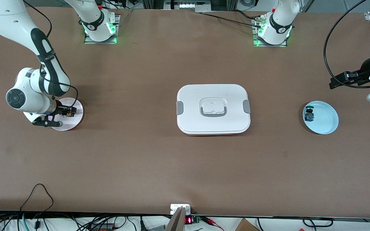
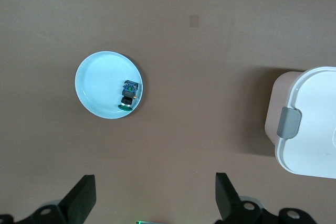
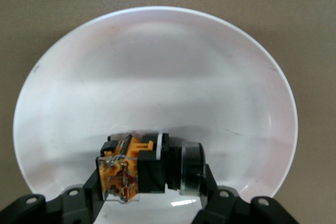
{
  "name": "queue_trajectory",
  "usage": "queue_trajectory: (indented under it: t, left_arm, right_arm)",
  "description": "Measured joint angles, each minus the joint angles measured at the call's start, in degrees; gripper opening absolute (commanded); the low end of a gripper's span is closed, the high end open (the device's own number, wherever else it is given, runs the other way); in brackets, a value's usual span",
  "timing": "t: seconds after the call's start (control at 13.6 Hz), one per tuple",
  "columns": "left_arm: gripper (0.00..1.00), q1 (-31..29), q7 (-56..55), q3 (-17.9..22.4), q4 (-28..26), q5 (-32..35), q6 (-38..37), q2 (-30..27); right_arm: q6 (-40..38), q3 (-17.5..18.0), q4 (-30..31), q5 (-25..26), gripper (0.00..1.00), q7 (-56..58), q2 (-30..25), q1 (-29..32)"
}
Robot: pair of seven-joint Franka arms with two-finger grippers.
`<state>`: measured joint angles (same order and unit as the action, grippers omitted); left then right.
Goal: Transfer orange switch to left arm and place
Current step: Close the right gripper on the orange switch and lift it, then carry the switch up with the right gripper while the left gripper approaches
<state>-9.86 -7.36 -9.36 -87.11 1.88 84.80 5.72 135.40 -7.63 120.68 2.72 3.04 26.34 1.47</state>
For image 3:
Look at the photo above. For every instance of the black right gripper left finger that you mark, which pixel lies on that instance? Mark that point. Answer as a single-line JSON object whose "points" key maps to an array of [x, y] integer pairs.
{"points": [[71, 205]]}

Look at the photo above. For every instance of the pink round plate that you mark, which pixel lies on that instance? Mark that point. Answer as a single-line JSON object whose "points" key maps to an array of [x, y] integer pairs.
{"points": [[157, 77]]}

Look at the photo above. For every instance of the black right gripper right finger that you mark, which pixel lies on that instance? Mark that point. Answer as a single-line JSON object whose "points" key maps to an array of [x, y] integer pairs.
{"points": [[225, 208]]}

